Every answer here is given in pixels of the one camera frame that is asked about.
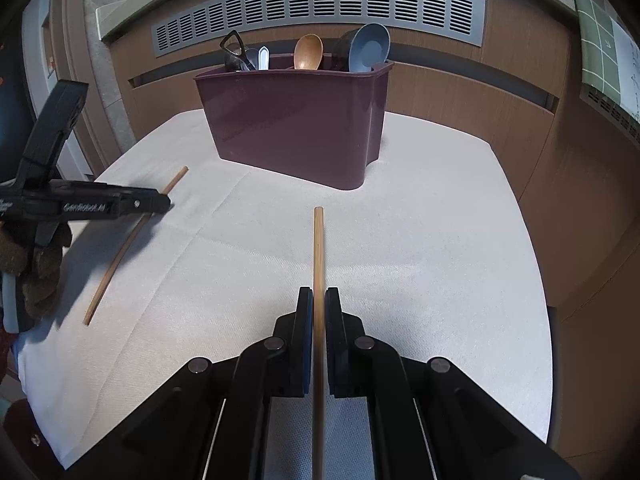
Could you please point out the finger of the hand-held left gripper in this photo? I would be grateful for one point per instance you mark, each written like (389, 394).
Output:
(145, 202)

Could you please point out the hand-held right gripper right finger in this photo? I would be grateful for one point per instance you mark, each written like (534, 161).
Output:
(334, 350)

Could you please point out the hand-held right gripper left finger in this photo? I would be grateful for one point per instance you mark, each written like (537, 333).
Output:
(306, 350)

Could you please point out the wooden chopstick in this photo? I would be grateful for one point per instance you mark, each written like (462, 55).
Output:
(318, 250)
(112, 272)

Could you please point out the triangular loop can opener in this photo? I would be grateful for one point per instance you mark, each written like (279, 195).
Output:
(230, 64)

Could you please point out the maroon plastic utensil holder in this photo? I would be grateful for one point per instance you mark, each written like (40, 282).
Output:
(290, 125)

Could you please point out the white plastic spoon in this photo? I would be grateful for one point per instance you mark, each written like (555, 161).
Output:
(263, 60)

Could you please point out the wooden spoon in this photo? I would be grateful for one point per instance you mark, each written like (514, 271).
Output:
(307, 52)

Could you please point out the person's left hand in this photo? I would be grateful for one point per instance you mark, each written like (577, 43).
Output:
(45, 280)

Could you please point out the beige countertop ledge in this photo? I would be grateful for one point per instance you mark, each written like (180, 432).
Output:
(112, 20)

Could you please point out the blue-grey plastic spoon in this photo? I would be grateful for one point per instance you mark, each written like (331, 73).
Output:
(370, 47)

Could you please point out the wooden radiator cabinet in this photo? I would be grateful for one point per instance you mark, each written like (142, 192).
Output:
(475, 110)

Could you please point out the long grey vent grille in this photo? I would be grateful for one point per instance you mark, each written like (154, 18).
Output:
(478, 22)

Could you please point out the short grey vent grille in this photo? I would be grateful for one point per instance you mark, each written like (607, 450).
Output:
(607, 110)

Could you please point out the green checked cloth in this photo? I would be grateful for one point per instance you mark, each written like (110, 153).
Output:
(597, 45)

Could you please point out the white paper sheet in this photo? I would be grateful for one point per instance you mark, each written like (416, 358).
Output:
(629, 70)

